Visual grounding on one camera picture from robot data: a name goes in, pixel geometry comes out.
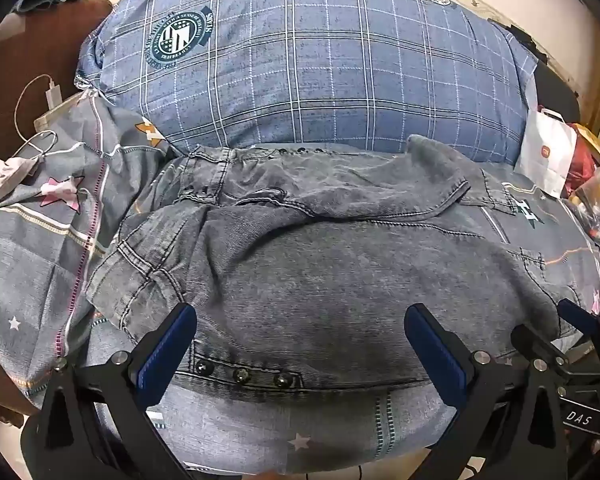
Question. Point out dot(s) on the blue plaid pillow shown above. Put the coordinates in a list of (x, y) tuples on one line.
[(305, 60)]

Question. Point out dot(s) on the red bag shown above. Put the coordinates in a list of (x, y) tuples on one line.
[(582, 160)]

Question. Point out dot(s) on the black fabric item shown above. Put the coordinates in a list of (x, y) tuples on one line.
[(555, 90)]

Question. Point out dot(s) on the pink cloth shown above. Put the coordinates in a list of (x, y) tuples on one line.
[(7, 172)]

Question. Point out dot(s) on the grey denim pants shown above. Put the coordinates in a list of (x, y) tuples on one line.
[(305, 270)]

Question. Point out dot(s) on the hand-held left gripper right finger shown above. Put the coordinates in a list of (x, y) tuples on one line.
[(435, 355)]

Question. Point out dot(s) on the white charger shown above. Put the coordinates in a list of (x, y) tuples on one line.
[(54, 95)]

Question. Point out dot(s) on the brown headboard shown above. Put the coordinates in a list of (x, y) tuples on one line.
[(30, 45)]

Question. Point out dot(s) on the white paper bag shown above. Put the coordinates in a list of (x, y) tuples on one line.
[(545, 155)]

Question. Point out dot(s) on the grey star printed bedsheet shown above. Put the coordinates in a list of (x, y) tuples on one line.
[(45, 240)]

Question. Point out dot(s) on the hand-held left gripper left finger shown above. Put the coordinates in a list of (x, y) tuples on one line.
[(167, 352)]

